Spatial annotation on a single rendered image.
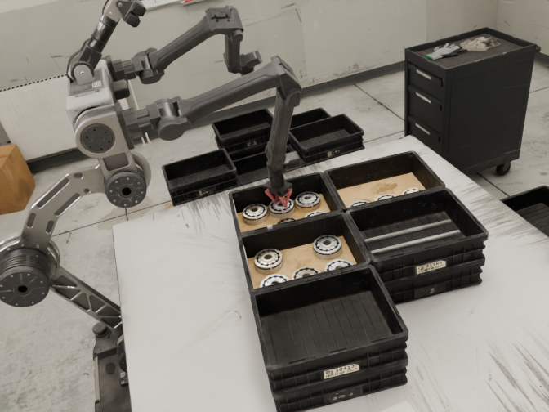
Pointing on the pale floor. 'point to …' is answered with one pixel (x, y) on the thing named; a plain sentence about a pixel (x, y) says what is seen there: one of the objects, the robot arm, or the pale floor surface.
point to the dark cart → (470, 100)
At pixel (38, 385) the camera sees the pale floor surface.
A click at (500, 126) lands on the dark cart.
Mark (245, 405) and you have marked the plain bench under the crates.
